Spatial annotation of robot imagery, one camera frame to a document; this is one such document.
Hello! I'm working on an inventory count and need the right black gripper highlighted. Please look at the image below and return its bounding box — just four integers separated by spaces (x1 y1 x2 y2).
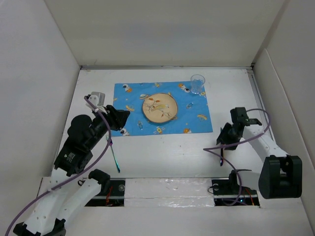
216 122 242 150

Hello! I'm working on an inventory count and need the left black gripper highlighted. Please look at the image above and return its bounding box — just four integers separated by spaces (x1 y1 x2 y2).
86 105 129 150

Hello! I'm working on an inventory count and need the iridescent knife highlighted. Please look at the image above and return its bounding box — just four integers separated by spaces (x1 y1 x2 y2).
220 148 224 166

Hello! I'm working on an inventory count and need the blue space-print cloth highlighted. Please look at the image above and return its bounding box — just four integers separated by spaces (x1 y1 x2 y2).
113 81 213 136

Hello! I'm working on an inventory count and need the round bird-pattern plate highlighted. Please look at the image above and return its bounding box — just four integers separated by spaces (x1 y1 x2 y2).
142 93 178 123

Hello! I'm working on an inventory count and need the clear drinking glass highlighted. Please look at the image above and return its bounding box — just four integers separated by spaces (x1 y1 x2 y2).
190 74 205 94

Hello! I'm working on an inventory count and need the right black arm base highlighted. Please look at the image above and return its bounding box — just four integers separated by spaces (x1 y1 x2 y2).
207 170 260 207

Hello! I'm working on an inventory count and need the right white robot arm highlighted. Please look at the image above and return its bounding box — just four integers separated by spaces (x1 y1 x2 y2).
217 107 302 199

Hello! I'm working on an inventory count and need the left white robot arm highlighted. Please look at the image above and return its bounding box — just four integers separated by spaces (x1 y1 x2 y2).
9 105 130 236

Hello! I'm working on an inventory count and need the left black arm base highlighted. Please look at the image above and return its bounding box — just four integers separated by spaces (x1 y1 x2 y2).
85 178 126 207

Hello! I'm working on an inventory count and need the iridescent fork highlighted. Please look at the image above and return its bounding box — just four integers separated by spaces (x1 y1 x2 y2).
106 135 121 173

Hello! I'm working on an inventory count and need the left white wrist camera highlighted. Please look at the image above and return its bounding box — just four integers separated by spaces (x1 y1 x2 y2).
86 91 105 112

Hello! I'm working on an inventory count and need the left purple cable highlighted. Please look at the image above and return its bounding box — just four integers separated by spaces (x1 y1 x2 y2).
4 95 113 236

